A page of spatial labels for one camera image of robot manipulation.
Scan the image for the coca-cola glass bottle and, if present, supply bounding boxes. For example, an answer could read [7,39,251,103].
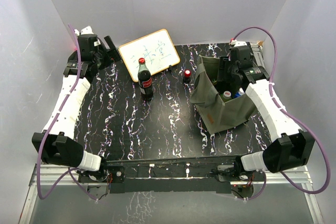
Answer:
[138,58,153,101]

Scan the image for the green canvas bag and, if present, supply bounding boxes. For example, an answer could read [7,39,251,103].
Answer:
[190,55,256,134]

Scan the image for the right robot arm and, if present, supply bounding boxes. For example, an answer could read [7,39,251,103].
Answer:
[217,45,315,180]

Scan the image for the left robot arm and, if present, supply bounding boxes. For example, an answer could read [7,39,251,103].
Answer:
[32,31,121,182]

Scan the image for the blue bottle white cap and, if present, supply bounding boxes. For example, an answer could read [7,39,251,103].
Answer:
[234,88,244,98]

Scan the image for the white cap green tea bottle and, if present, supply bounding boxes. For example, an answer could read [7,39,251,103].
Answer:
[220,91,232,103]

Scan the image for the red emergency stop button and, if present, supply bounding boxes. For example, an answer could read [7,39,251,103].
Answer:
[183,69,191,84]

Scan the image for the yellow framed whiteboard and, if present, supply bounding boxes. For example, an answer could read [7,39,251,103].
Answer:
[119,29,180,82]

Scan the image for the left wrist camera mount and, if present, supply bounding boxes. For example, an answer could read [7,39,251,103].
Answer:
[74,25,101,46]

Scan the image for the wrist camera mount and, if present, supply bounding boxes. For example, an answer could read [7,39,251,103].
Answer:
[74,25,101,46]
[229,38,247,48]

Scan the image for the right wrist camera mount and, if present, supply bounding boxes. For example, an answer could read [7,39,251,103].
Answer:
[229,38,247,48]

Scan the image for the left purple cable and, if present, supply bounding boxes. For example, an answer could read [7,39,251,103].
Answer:
[36,23,100,200]

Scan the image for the purple cable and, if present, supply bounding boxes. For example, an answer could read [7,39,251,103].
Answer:
[36,23,100,200]
[230,26,332,200]

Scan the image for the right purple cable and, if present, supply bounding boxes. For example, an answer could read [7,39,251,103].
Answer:
[230,26,332,200]

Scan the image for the black front table rail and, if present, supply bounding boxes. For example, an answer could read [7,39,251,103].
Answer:
[76,155,297,195]

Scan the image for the aluminium frame rail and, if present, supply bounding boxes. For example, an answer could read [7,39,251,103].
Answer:
[19,165,324,223]

